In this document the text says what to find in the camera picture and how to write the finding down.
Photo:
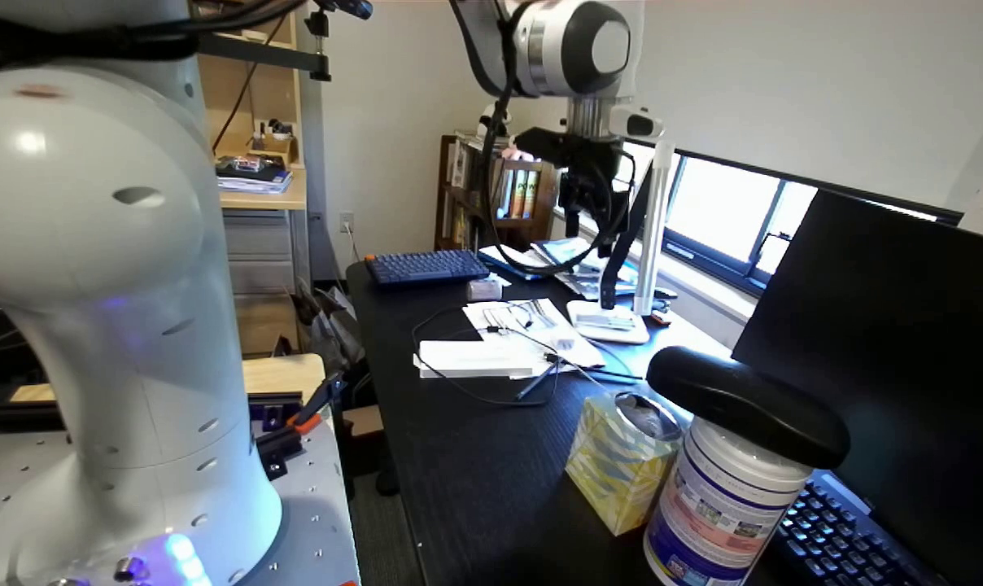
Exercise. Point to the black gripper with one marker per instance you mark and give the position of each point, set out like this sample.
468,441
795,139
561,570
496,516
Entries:
592,174

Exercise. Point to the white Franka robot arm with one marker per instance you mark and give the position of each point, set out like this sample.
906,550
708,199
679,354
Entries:
102,273

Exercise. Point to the colourful striped box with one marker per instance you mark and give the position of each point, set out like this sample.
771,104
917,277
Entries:
520,194

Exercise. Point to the small white box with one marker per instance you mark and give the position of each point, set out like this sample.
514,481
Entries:
488,288

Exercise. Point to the white vertical pole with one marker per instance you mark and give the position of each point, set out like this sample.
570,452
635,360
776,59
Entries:
655,240

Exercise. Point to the white paper pad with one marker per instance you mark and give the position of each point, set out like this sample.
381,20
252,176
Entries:
606,323

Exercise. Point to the printed text paper sheet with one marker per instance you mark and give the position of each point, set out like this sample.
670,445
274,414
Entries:
530,327

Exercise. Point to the white closed notebook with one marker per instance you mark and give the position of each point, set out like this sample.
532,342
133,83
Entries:
480,360

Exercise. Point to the disinfecting wipes canister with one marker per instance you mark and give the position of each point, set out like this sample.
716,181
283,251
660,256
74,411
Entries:
722,511

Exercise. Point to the black computer monitor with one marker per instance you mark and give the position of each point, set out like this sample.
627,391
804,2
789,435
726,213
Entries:
904,346

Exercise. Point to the light wooden block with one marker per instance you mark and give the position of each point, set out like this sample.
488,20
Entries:
285,377

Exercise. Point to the stack of books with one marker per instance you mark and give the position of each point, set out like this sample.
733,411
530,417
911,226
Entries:
252,172

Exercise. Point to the wooden shelf unit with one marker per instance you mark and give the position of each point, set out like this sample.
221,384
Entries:
270,108

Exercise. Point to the black keyboard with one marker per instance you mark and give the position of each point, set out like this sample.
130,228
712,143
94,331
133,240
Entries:
837,539

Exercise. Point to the white perforated mounting table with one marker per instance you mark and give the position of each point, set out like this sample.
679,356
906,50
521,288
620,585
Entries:
317,522

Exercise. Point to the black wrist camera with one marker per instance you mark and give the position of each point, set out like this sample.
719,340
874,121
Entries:
541,146

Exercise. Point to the black window frame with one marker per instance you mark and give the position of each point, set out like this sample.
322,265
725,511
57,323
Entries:
771,224

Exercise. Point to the grey metal post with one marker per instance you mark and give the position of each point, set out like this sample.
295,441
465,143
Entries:
317,165

